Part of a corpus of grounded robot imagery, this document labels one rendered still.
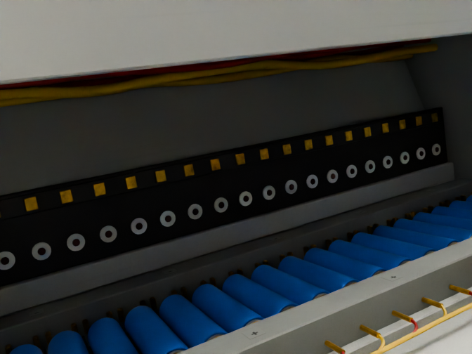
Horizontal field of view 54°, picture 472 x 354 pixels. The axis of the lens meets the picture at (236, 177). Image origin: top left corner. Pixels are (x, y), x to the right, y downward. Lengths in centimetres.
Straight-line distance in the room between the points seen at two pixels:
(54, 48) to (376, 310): 18
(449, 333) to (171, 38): 19
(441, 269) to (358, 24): 13
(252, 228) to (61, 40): 21
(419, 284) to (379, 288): 2
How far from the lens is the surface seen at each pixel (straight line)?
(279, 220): 36
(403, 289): 25
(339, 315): 23
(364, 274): 28
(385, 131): 42
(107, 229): 31
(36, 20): 18
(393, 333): 24
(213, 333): 23
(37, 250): 31
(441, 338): 25
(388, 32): 25
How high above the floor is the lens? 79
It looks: 10 degrees up
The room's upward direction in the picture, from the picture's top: 18 degrees counter-clockwise
